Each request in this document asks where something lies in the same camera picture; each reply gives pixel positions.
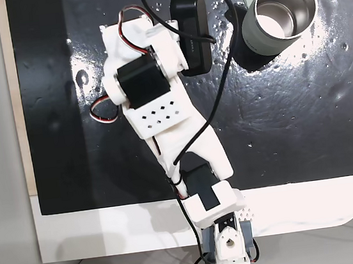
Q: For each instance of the pale green steel mug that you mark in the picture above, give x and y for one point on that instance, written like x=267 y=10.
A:
x=256 y=36

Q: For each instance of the beige wooden board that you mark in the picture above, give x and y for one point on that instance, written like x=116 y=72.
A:
x=14 y=94

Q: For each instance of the black rubber mat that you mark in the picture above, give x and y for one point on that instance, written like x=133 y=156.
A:
x=290 y=118

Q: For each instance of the black oval camera box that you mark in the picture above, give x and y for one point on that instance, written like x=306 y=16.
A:
x=195 y=33

